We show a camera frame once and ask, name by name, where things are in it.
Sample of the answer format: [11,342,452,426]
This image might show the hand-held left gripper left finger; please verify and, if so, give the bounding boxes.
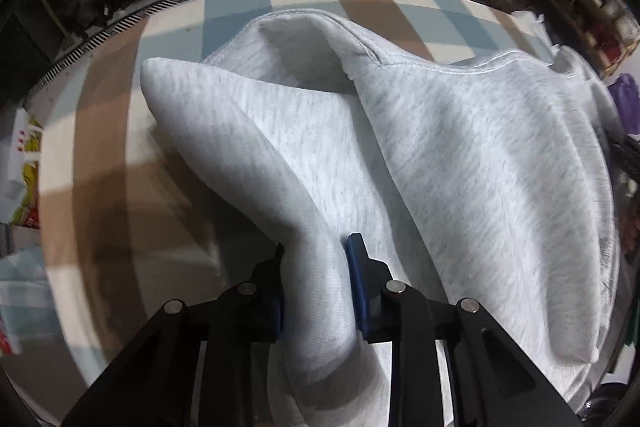
[60,244,287,427]

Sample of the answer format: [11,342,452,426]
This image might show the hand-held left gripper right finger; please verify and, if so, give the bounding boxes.
[345,233,583,427]

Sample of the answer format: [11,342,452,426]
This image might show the light grey hoodie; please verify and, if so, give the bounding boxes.
[140,9,621,427]

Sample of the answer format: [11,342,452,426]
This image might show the checkered bed sheet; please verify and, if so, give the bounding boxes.
[37,0,618,427]

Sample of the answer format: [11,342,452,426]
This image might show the colourful snack packet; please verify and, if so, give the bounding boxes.
[9,159,45,229]

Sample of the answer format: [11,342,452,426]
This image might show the white carton with red print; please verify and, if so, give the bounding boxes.
[12,107,46,168]

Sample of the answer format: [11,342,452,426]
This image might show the white fleece cloth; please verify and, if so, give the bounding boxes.
[550,44,621,132]

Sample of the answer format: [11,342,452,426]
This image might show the white plastic bag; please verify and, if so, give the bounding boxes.
[510,9,551,34]

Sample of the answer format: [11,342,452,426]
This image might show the purple bag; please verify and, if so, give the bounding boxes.
[611,73,640,134]

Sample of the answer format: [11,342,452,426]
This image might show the black white striped rug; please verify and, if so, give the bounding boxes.
[42,0,208,75]

